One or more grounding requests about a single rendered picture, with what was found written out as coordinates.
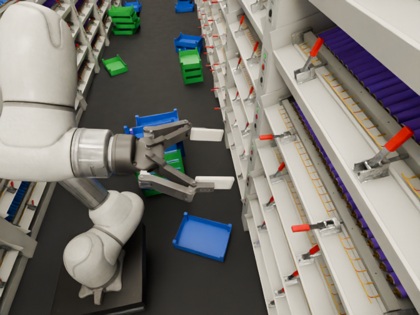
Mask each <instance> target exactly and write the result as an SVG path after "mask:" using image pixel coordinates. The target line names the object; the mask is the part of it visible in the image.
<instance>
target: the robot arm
mask: <svg viewBox="0 0 420 315"><path fill-rule="evenodd" d="M77 86H78V65H77V56H76V47H75V43H74V39H73V35H72V33H71V30H70V28H69V26H68V24H67V22H65V21H64V20H63V18H62V17H61V16H60V15H59V14H58V13H56V12H55V11H53V10H52V9H49V8H48V7H45V6H42V5H39V4H36V3H33V2H27V1H20V2H17V3H16V4H12V5H10V6H9V7H8V8H7V9H6V10H5V12H4V14H3V15H2V18H1V20H0V178H2V179H10V180H16V181H31V182H53V181H57V182H58V183H59V184H60V185H62V186H63V187H64V188H65V189H67V190H68V191H69V192H70V193H71V194H72V195H73V196H75V197H76V198H77V199H78V200H80V201H81V202H82V203H83V204H84V205H85V206H86V207H88V208H89V217H90V218H91V220H92V221H93V223H94V226H93V227H92V228H91V229H90V230H89V231H87V232H84V233H82V234H80V235H78V236H76V237H74V238H73V239H72V240H71V241H70V242H69V243H68V244H67V246H66V248H65V250H64V254H63V261H64V265H65V267H66V270H67V271H68V273H69V274H70V275H71V276H72V277H73V278H74V279H75V280H76V281H77V282H79V283H81V284H82V286H81V290H80V292H79V297H80V298H85V297H87V296H90V295H94V304H95V305H96V304H97V305H100V304H101V303H102V301H103V297H104V293H106V292H111V291H116V292H119V291H121V290H122V289H123V283H122V278H123V262H124V256H125V253H126V252H125V250H123V249H122V247H123V246H124V245H125V243H126V242H127V241H128V239H129V238H130V237H131V236H132V234H133V232H134V231H135V230H136V228H137V226H138V225H139V223H140V221H141V219H142V216H143V213H144V202H143V200H142V199H141V198H140V197H139V196H138V195H137V194H134V193H133V192H127V191H126V192H122V193H120V192H117V191H107V190H106V189H105V188H104V187H103V186H102V185H101V184H99V183H98V182H97V181H96V180H95V178H109V177H110V176H111V175H112V173H115V174H134V173H140V175H139V176H138V183H139V187H140V188H145V189H153V190H156V191H159V192H161V193H164V194H167V195H170V196H173V197H175V198H178V199H181V200H183V201H187V202H189V203H190V202H191V201H192V200H193V197H194V195H195V193H196V192H213V191H214V189H231V187H232V185H233V182H234V177H211V176H196V179H195V180H193V179H192V178H190V177H189V176H187V175H185V174H183V173H182V172H180V171H178V170H177V169H175V168H173V167H172V166H170V165H169V164H168V163H167V162H166V161H165V160H164V152H165V150H166V149H167V148H168V147H170V146H172V145H174V144H176V143H178V142H180V141H182V140H184V139H186V138H188V137H190V140H198V141H221V139H222V137H223V133H224V130H223V129H206V128H204V127H192V123H190V122H188V120H186V119H185V120H181V121H176V122H171V123H167V124H163V125H159V126H145V127H143V137H142V138H137V137H136V136H135V135H133V134H116V135H114V136H113V132H112V131H111V130H108V129H87V128H78V126H77V123H76V117H75V100H76V94H77ZM181 126H182V127H181ZM151 172H154V173H156V174H158V175H159V176H161V177H162V176H164V177H165V178H167V179H168V180H169V181H168V180H166V179H163V178H161V177H157V176H153V175H151V174H150V173H151Z"/></svg>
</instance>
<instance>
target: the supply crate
mask: <svg viewBox="0 0 420 315"><path fill-rule="evenodd" d="M173 122H174V118H173V117H171V120H170V121H167V122H160V123H156V124H149V125H145V126H159V125H163V124H167V123H173ZM145 126H138V127H132V128H128V126H124V130H125V134H131V133H130V131H129V130H130V129H132V130H133V132H134V135H135V136H136V137H137V138H143V127H145ZM177 149H180V147H179V143H176V144H174V145H172V146H170V147H168V148H167V149H166V150H165V152H167V151H173V150H177Z"/></svg>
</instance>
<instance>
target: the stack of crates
mask: <svg viewBox="0 0 420 315"><path fill-rule="evenodd" d="M171 118H174V122H176V121H179V119H178V114H177V110H176V109H174V112H167V113H163V114H156V115H152V116H145V117H139V116H138V115H136V125H137V127H138V126H145V125H149V124H156V123H163V122H167V121H170V120H171ZM179 147H180V151H181V157H185V152H184V144H183V141H180V142H179Z"/></svg>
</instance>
